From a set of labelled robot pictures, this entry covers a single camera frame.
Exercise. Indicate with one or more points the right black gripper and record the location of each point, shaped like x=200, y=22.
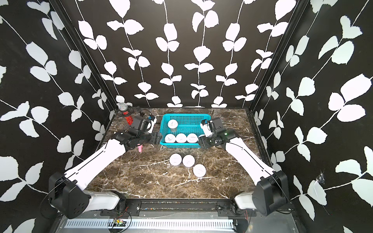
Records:
x=203, y=141

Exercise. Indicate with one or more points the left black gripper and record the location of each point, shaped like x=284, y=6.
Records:
x=156, y=138

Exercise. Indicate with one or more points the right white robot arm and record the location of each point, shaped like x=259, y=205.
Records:
x=271, y=187

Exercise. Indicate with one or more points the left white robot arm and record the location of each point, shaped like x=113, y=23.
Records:
x=67, y=191

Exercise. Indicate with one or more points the teal plastic basket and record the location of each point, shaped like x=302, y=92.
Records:
x=187, y=124

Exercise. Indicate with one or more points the black mini tripod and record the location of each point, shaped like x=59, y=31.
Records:
x=142, y=112

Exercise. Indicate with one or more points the small circuit board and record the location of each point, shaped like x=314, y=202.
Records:
x=118, y=223

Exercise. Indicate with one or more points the white vented strip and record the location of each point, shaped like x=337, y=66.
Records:
x=157, y=224

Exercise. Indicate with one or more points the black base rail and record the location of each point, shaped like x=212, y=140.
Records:
x=222, y=207

